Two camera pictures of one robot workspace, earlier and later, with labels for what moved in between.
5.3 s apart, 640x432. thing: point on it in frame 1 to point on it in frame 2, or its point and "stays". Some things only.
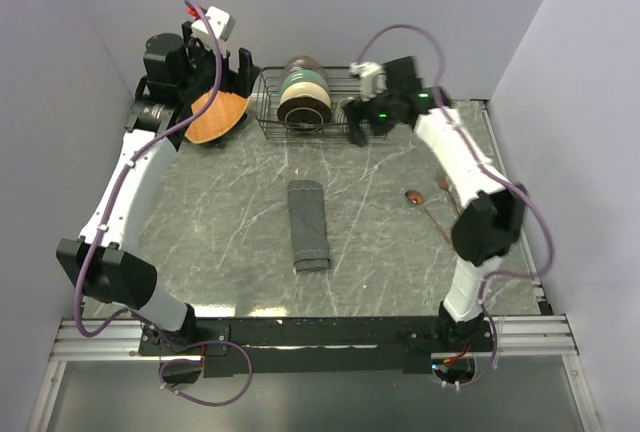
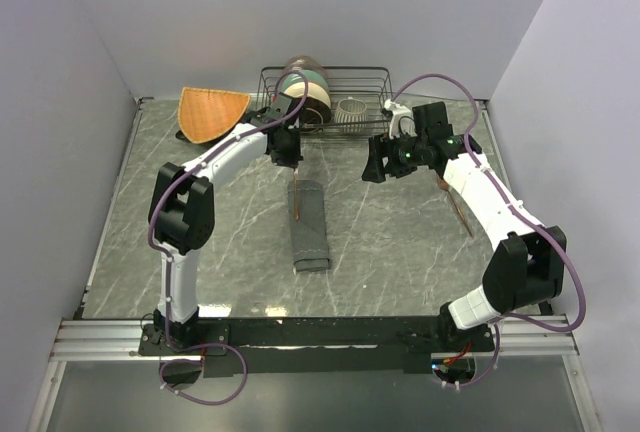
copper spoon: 415,197 to 296,215
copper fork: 443,181 stays
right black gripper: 359,111 to 374,170
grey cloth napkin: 306,205 stays
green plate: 305,76 stays
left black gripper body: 203,65 to 290,154
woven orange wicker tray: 226,111 stays
